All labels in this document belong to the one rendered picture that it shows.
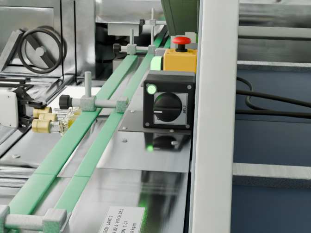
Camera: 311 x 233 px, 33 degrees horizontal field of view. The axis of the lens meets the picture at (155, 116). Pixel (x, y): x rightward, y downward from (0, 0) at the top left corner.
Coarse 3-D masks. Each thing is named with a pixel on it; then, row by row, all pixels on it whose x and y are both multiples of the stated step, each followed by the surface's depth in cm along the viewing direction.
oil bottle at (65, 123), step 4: (68, 116) 132; (72, 116) 132; (76, 116) 132; (64, 120) 129; (68, 120) 129; (72, 120) 129; (60, 124) 130; (64, 124) 129; (68, 124) 129; (60, 128) 130; (64, 128) 129; (68, 128) 129; (60, 132) 130; (64, 132) 130
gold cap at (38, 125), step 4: (36, 120) 132; (40, 120) 132; (44, 120) 132; (48, 120) 132; (32, 124) 131; (36, 124) 131; (40, 124) 131; (44, 124) 131; (48, 124) 131; (32, 128) 131; (36, 128) 131; (40, 128) 131; (44, 128) 131; (48, 128) 131; (36, 132) 132; (40, 132) 132; (44, 132) 132; (48, 132) 131
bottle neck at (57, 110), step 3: (54, 108) 143; (57, 108) 143; (54, 111) 142; (57, 111) 142; (60, 111) 142; (63, 111) 142; (66, 111) 142; (60, 114) 142; (63, 114) 142; (66, 114) 142
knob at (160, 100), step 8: (160, 96) 81; (168, 96) 80; (176, 96) 81; (160, 104) 80; (168, 104) 80; (176, 104) 80; (160, 112) 79; (168, 112) 79; (176, 112) 79; (168, 120) 80
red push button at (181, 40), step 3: (174, 39) 110; (177, 39) 109; (180, 39) 109; (183, 39) 109; (186, 39) 109; (189, 39) 110; (174, 42) 110; (177, 42) 109; (180, 42) 109; (183, 42) 109; (186, 42) 109; (189, 42) 110; (180, 45) 110; (183, 45) 110; (180, 48) 111; (183, 48) 111
